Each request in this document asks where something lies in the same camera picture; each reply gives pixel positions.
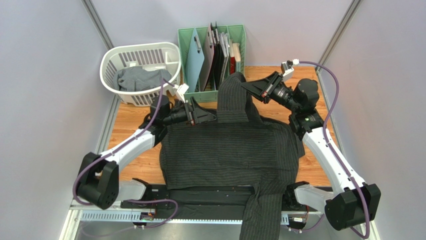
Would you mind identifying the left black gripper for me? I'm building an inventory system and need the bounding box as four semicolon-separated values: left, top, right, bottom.
163;97;216;127

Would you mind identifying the black pinstriped long sleeve shirt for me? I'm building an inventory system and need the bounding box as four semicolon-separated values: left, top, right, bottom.
159;72;305;240

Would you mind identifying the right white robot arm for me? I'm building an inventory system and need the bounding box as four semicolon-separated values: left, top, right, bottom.
241;71;381;231

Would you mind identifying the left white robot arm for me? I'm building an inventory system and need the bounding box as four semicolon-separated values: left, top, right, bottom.
72;95;217;210

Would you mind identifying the red book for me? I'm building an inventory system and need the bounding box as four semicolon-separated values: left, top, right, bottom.
228;39;235;75

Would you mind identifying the green spine book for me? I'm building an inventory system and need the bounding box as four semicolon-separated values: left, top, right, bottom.
231;43;243;74

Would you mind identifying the black folder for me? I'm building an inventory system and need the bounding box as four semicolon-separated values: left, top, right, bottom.
210;22;222;90

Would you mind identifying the blue clipboard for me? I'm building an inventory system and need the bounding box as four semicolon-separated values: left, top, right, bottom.
185;28;205;93

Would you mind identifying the green file organizer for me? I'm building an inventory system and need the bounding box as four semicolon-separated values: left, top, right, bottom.
177;23;247;103

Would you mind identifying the mauve clipboard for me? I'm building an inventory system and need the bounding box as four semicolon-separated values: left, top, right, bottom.
199;23;214;92

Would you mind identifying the grey notebook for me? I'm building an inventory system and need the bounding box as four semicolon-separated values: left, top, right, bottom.
217;32;229;89

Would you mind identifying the white laundry basket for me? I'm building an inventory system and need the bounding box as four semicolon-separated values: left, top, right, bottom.
99;42;182;107

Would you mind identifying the grey shirt in basket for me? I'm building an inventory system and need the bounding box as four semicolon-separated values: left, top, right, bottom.
112;66;172;92

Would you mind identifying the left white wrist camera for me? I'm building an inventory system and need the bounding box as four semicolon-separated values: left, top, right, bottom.
172;83;189;103

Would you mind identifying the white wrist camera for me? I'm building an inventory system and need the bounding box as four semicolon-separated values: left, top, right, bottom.
281;58;300;83
172;83;189;103

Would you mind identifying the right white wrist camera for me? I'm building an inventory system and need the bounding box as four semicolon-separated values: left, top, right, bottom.
281;58;300;83

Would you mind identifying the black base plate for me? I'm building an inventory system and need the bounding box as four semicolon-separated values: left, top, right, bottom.
120;184;307;221

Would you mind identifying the aluminium rail frame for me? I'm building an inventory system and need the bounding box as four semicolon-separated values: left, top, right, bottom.
58;191;381;240

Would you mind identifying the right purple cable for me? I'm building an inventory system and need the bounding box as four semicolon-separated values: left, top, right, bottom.
292;60;371;240

